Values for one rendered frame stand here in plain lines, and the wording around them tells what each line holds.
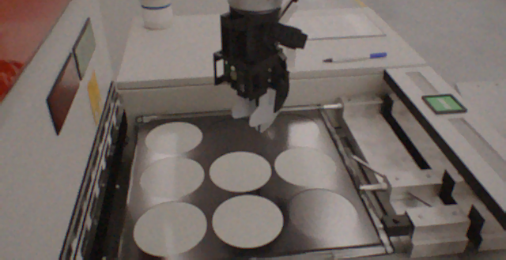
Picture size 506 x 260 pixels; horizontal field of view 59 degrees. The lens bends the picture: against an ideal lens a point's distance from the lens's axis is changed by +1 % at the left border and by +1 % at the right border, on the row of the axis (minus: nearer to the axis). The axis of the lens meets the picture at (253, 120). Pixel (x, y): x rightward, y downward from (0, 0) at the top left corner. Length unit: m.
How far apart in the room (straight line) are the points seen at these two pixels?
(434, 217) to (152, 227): 0.39
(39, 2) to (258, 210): 0.42
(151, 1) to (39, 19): 0.72
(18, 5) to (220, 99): 0.60
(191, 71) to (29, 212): 0.50
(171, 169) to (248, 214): 0.16
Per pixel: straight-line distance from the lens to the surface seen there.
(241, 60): 0.61
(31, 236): 0.47
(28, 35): 0.35
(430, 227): 0.68
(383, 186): 0.72
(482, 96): 1.22
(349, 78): 0.92
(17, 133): 0.45
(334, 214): 0.66
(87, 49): 0.70
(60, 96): 0.56
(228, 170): 0.73
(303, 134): 0.81
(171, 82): 0.87
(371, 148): 0.83
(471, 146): 0.75
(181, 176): 0.72
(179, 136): 0.81
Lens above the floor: 1.36
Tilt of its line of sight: 33 degrees down
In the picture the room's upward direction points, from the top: straight up
